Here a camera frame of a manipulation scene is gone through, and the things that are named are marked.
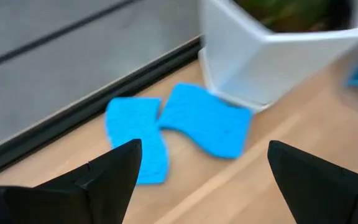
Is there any white hexagonal plant pot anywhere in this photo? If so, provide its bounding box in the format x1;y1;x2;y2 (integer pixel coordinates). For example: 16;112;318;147
197;0;358;113

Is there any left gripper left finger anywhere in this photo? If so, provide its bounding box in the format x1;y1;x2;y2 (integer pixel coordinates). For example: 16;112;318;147
4;139;143;224

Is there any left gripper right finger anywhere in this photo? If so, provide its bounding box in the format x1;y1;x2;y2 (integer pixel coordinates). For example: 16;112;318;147
267;140;358;224

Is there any black aluminium table frame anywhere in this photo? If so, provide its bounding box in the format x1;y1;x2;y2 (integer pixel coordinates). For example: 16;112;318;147
0;34;204;183

